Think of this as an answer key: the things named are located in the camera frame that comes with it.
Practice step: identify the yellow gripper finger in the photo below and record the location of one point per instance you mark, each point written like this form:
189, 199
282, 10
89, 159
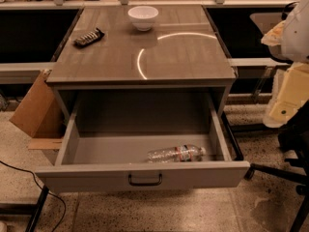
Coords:
293, 93

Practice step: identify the black drawer handle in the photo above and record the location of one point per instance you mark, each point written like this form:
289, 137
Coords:
144, 181

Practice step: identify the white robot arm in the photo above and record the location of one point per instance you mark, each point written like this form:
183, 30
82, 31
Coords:
295, 46

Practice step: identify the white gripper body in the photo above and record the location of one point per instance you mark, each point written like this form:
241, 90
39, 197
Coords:
296, 36

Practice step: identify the black office chair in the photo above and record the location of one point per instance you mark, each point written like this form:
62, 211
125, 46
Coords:
293, 136

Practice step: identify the dark striped snack bag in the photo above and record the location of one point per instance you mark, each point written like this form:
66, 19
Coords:
89, 38

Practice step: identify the grey cabinet with counter top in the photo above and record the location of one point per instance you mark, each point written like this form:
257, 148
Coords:
173, 73

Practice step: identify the clear plastic water bottle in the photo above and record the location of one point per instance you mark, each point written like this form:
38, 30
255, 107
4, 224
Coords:
183, 153

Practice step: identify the open grey top drawer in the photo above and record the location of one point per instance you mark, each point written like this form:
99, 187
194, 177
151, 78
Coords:
110, 134

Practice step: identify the black table leg frame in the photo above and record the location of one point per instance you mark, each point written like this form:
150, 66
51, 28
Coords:
32, 210

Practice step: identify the white ceramic bowl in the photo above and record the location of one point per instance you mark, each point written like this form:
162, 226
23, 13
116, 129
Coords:
143, 17

